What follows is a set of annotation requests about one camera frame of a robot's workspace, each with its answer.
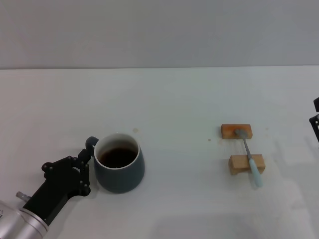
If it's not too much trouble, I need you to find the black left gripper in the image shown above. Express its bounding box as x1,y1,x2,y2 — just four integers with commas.
21,148,92,224

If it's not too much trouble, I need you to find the dark grey ceramic cup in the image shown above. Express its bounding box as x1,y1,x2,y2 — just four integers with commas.
86,133,146,194

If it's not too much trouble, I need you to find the blue handled metal spoon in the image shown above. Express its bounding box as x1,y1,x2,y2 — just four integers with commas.
234,128,264,188

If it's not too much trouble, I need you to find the dark coffee liquid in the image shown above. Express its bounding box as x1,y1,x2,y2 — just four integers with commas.
96,147,138,169

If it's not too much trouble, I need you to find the pale notched wooden block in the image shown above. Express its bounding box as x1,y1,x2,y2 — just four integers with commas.
229,153,266,176

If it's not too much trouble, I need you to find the orange stained wooden block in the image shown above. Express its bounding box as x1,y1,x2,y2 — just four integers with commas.
220,123,254,140

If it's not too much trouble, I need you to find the left arm metal cable plug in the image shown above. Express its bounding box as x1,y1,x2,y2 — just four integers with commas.
15,191,31,201

